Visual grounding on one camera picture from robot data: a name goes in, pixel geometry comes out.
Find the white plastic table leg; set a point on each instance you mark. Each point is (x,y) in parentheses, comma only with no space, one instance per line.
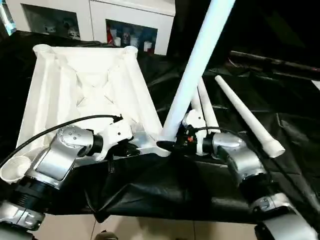
(195,102)
(250,117)
(200,62)
(208,107)

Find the white plastic table top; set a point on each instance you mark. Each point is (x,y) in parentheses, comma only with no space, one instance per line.
(75,75)

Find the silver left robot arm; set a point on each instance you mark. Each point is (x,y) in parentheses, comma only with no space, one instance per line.
(50,165)

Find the black mat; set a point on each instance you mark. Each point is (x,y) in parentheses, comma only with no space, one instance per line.
(275,87)

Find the black box with gold label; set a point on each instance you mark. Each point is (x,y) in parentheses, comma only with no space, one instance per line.
(185,32)

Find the white cup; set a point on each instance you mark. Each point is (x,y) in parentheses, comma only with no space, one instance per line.
(117,41)

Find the red bottle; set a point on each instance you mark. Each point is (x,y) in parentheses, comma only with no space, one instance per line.
(109,35)

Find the black rod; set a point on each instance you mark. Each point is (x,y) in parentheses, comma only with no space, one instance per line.
(275,60)

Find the white cabinet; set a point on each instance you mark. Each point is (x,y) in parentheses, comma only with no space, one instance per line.
(92,15)

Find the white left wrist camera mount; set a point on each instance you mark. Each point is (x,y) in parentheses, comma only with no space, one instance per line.
(116,133)

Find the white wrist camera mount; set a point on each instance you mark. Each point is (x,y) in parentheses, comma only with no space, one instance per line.
(193,117)
(116,133)

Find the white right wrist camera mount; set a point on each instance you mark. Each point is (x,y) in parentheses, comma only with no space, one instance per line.
(193,117)

